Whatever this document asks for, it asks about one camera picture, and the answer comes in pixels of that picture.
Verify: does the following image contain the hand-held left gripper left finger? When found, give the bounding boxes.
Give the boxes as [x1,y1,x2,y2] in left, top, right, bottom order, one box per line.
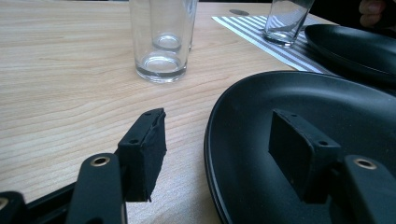
[116,107,168,203]

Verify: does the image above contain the grey round table grommet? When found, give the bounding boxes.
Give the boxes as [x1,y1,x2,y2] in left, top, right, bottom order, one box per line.
[229,8,250,17]

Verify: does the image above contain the grey white striped placemat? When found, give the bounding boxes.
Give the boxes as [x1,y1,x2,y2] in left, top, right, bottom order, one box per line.
[211,14,396,94]

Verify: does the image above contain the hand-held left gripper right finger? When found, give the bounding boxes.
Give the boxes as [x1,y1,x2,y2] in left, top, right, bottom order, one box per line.
[268,108,344,204]

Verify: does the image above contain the black plate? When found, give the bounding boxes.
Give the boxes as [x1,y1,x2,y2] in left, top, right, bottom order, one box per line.
[304,23,396,87]
[204,70,396,224]

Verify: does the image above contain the clear drinking glass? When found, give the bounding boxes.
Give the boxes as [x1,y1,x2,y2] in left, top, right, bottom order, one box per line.
[148,0,199,52]
[262,0,316,48]
[129,0,199,84]

